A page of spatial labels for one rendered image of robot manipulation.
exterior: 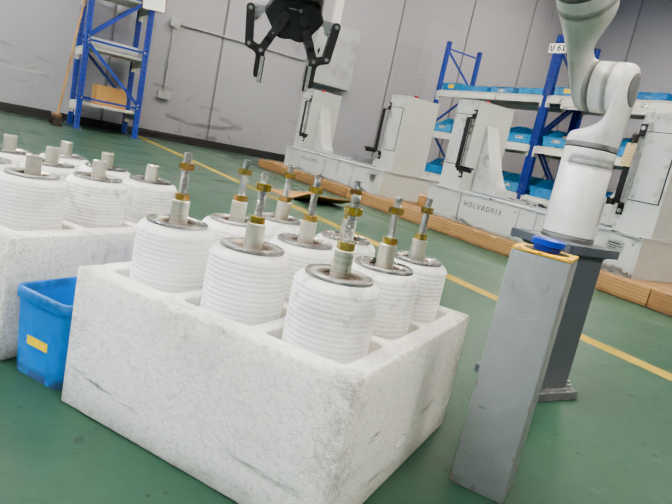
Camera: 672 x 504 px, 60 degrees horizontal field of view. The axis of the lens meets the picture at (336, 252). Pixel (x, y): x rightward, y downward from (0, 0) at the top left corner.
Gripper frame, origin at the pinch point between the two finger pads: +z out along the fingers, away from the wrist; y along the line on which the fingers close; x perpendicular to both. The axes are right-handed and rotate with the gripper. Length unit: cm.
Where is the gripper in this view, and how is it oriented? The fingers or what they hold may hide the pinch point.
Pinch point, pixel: (283, 78)
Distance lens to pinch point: 91.4
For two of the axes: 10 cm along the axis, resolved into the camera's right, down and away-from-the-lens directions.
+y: -9.7, -1.6, -1.8
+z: -2.1, 9.3, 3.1
